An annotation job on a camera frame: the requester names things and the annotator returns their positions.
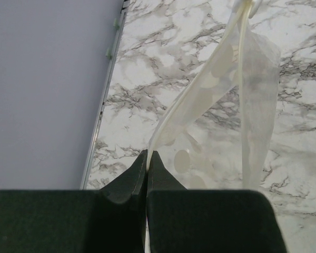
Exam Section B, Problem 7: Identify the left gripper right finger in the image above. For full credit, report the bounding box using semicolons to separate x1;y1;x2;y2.
146;152;287;253

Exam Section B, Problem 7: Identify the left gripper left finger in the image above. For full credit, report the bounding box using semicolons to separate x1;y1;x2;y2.
0;151;147;252

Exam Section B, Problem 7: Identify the aluminium side rail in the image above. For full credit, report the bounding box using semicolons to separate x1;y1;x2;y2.
80;1;130;190

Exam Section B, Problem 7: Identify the clear dotted zip bag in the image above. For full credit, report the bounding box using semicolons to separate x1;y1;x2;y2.
144;0;281;253

